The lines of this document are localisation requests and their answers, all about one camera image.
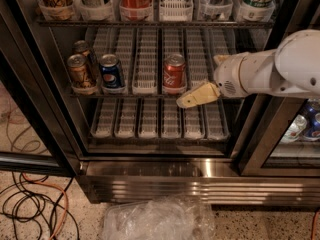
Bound gold can top shelf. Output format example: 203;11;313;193
40;0;73;20

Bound red coke can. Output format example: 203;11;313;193
163;54;186;88

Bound blue pepsi can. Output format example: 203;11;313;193
99;54;125;89

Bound middle wire shelf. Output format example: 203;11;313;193
69;91;243;100

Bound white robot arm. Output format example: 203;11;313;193
176;29;320;108

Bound blue can right compartment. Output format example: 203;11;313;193
301;102;320;141

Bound gold brown can front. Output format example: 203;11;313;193
67;54;96;88

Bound black cable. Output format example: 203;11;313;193
0;171;81;240

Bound empty white tray top shelf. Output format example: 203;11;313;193
159;0;193;22

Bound open glass fridge door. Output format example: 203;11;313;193
0;15;75;177

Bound orange cable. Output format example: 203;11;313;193
20;172;70;240

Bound top wire shelf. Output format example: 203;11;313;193
37;18;274;29

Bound gold brown can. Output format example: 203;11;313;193
67;54;96;88
72;40;96;67

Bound red can top shelf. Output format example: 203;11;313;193
120;0;152;21

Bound white can tray under coke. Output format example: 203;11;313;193
161;28;188;96

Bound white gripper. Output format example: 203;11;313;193
176;52;248;109

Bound gold brown can rear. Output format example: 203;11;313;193
72;40;96;67

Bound stainless steel fridge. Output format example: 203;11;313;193
0;0;319;206

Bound clear plastic bag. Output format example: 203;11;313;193
102;195;215;240

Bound white can right compartment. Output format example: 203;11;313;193
281;115;307;143

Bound wire shelf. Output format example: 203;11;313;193
69;91;243;100
37;18;274;29

